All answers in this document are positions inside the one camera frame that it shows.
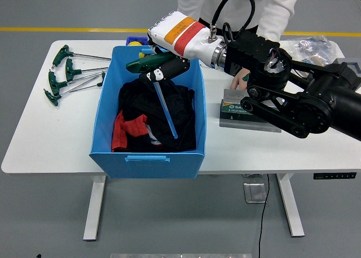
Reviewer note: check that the yellow ball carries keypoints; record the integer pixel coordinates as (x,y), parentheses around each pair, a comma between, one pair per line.
(134,43)

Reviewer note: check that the blue plastic storage box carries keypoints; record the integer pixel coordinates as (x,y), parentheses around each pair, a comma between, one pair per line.
(146,167)

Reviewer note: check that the person's left hand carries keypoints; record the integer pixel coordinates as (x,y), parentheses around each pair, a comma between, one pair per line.
(239,81)

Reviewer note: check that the grey foam block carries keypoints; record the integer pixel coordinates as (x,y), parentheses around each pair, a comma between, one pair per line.
(357,80)

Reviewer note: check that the person's left forearm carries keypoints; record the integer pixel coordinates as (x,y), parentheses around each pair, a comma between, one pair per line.
(275,21)

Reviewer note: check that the green metal hex key holder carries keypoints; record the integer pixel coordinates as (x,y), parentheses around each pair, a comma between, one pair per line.
(231,109)

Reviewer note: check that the person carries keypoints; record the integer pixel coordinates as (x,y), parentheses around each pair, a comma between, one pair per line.
(270,4)

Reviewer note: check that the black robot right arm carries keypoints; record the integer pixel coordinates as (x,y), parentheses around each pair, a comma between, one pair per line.
(310,105)

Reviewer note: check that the black cloth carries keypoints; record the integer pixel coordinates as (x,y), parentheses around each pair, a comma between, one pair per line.
(180,119)

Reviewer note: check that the dark blue plastic bin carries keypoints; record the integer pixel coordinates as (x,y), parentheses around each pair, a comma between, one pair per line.
(141,38)

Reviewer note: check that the red cloth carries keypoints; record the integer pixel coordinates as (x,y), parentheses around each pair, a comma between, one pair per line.
(119,136)

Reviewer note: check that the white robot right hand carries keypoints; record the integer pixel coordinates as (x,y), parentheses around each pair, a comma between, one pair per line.
(180,35)

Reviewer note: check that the white table leg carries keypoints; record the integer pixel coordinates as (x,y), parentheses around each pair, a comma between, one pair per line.
(292,207)
(94,207)

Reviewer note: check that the person's right forearm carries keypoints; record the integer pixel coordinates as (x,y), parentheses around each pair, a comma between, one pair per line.
(189,1)

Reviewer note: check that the white garment tag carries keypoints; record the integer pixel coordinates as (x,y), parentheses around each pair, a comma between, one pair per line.
(153,140)

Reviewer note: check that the black table control panel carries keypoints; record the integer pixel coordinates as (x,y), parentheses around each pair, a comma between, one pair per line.
(334,176)

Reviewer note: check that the metal floor plate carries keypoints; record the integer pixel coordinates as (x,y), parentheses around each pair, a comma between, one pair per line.
(255,192)

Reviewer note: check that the clear plastic bag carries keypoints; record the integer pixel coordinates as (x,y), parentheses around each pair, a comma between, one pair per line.
(310,43)

